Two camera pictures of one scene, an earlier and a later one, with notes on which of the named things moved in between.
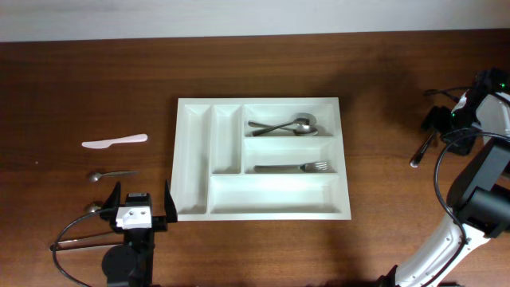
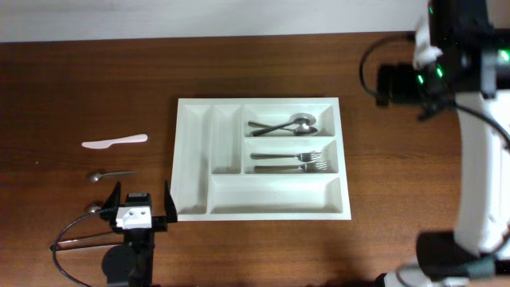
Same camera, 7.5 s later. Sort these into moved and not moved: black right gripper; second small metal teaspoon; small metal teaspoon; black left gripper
Moved: black right gripper
Not moved: second small metal teaspoon; black left gripper; small metal teaspoon
